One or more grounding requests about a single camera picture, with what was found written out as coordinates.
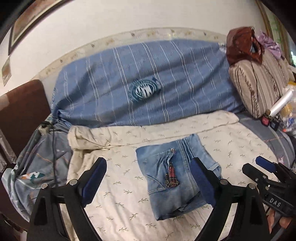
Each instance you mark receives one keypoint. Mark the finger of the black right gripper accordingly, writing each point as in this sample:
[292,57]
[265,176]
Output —
[255,174]
[269,166]

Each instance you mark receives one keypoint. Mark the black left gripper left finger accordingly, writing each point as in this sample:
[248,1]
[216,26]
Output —
[46,222]

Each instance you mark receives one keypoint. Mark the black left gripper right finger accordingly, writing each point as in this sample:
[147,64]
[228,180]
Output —
[250,222]

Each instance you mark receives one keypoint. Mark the blue denim jeans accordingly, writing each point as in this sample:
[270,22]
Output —
[175,182]

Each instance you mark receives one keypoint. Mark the right hand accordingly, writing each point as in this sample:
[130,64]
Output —
[284,221]

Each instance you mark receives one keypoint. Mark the small red box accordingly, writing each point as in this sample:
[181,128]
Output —
[265,120]

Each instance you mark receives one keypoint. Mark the clear plastic bag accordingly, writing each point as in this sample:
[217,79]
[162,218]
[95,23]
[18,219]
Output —
[287,114]

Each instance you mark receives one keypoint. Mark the grey patterned blanket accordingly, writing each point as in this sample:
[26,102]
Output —
[45,159]

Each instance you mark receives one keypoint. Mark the white plastic roll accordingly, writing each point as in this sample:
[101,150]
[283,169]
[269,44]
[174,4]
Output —
[281,103]

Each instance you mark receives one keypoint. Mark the cream leaf-print bed sheet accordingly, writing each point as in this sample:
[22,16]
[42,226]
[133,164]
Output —
[121,208]

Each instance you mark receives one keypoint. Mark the striped beige pillow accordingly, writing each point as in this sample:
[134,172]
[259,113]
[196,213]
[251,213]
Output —
[260,86]

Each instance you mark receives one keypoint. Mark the white power strip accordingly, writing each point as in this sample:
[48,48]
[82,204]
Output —
[44,129]

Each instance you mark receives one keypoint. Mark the brown headboard cushion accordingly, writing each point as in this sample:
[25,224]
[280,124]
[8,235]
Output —
[22,110]

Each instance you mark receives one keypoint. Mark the dark red cloth bag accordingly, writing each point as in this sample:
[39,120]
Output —
[241,44]

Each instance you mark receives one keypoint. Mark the purple cloth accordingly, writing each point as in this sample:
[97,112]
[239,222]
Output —
[269,44]

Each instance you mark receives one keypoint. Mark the blue plaid duvet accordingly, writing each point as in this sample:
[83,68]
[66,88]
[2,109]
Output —
[145,84]

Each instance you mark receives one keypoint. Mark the framed wall painting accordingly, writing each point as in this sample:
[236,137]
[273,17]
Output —
[32,16]

